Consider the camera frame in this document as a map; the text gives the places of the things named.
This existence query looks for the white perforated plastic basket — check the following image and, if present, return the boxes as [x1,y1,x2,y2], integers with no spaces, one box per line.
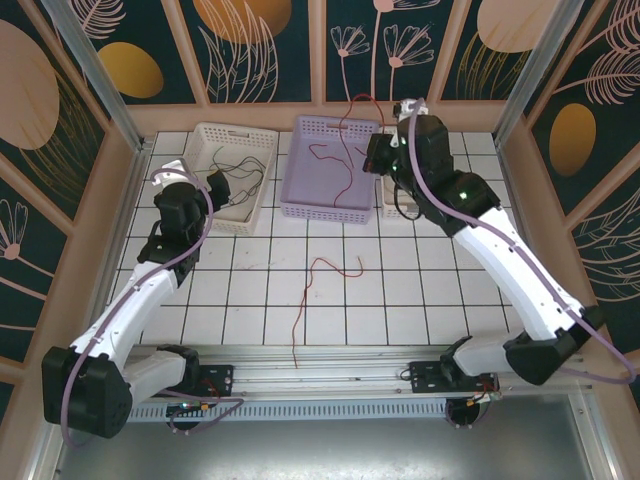
[184,122,279,236]

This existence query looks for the purple perforated plastic basket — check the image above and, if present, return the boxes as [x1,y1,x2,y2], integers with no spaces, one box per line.
[278,115,380,224]

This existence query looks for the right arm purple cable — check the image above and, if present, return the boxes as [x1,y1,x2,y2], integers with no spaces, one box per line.
[407,97,639,386]

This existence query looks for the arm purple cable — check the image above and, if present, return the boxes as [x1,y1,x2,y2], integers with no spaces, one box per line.
[62,167,216,450]
[407,97,639,386]

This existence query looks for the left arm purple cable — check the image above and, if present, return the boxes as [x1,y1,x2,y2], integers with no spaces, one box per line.
[62,167,216,450]

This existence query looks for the white basket grey handles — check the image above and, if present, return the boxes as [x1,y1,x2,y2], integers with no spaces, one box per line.
[378,124,461,221]

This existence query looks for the aluminium frame post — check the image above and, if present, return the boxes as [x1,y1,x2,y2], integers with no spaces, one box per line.
[42,0,151,154]
[492,0,586,146]

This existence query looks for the coloured base wire bundle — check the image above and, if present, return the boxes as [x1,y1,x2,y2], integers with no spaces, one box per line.
[464,382,503,407]
[197,379,221,417]

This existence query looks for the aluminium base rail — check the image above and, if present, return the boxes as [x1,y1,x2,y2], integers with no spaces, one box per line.
[192,343,594,400]

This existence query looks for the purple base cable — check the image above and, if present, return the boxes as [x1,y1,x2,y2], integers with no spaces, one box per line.
[447,399,494,430]
[167,397,245,435]

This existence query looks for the grey slotted cable duct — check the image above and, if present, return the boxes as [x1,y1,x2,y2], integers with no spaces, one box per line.
[127,403,451,422]

